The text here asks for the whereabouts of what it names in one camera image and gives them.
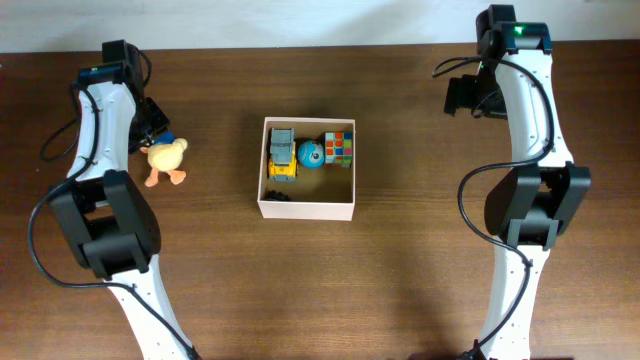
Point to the yellow grey toy dump truck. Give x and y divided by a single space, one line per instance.
282 165

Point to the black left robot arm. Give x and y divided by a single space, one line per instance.
107 223

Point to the pink open box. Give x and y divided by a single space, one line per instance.
327 193

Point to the blue number ten ball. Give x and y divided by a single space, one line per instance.
311 154

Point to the black round knob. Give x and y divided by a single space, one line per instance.
273 195

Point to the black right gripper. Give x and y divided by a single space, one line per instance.
458 95

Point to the multicoloured puzzle cube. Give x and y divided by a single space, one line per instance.
339 149

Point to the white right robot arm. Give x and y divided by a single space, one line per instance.
533 205

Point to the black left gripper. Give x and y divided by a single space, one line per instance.
164 121

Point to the yellow plush duck toy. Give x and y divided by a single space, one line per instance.
165 155

